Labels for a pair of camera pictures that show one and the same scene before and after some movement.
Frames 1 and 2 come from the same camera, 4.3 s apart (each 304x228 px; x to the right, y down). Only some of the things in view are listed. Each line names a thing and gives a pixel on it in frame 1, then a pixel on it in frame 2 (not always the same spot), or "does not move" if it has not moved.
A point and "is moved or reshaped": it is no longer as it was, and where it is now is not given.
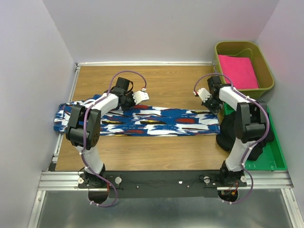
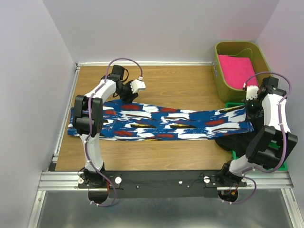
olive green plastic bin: (264, 76) does not move
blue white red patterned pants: (147, 120) is moved or reshaped
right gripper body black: (213, 105) -> (254, 109)
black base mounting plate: (161, 184) does not move
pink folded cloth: (239, 71) does not move
